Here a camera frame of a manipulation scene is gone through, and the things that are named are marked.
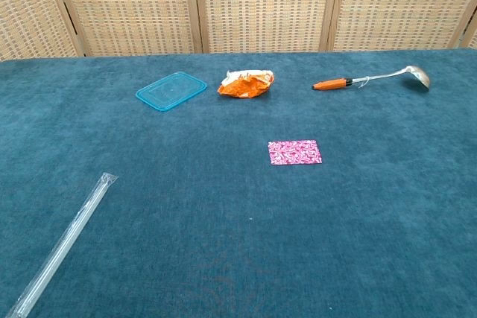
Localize clear wrapped drinking straw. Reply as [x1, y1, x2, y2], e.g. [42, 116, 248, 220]
[5, 171, 119, 318]

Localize blue transparent plastic lid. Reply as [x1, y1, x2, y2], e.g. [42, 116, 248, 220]
[135, 71, 209, 112]

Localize steel ladle with orange handle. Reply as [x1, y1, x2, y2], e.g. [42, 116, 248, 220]
[311, 65, 432, 92]

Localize white card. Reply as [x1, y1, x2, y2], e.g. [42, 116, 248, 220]
[268, 139, 323, 166]

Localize blue carpet table cover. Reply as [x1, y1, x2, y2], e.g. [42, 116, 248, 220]
[0, 48, 477, 318]

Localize crumpled orange snack bag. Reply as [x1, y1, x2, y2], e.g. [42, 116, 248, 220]
[217, 69, 275, 99]

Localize woven bamboo folding screen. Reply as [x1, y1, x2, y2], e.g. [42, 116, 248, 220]
[0, 0, 477, 62]

